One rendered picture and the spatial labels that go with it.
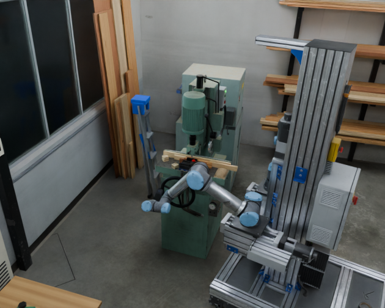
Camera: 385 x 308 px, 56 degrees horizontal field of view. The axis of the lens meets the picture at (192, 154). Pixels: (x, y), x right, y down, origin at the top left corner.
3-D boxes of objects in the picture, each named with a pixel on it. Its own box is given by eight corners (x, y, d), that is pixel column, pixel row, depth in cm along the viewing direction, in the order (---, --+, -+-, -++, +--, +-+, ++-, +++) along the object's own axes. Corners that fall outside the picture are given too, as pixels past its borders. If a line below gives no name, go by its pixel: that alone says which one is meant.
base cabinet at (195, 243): (160, 247, 343) (159, 186, 309) (181, 212, 392) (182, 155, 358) (205, 260, 332) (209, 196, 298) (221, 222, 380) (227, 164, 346)
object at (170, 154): (163, 156, 316) (163, 151, 314) (164, 154, 318) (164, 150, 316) (230, 168, 301) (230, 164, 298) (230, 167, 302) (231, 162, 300)
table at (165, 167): (150, 177, 297) (150, 170, 294) (164, 160, 322) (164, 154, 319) (222, 192, 281) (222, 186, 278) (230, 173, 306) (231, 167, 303)
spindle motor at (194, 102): (179, 133, 289) (179, 96, 274) (186, 124, 304) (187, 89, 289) (200, 137, 285) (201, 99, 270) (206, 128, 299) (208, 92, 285)
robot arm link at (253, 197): (261, 206, 253) (263, 190, 247) (259, 218, 242) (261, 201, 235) (244, 203, 256) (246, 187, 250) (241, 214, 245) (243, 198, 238)
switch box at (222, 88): (215, 107, 308) (216, 89, 300) (218, 103, 316) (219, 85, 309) (222, 108, 306) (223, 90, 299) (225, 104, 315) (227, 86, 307)
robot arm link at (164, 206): (172, 198, 256) (157, 196, 259) (167, 207, 247) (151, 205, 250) (173, 207, 260) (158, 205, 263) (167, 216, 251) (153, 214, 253)
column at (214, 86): (186, 160, 331) (187, 84, 297) (193, 149, 350) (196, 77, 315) (209, 164, 325) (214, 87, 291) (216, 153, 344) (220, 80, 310)
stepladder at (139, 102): (144, 199, 414) (128, 101, 360) (151, 186, 435) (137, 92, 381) (157, 200, 410) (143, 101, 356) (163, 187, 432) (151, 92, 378)
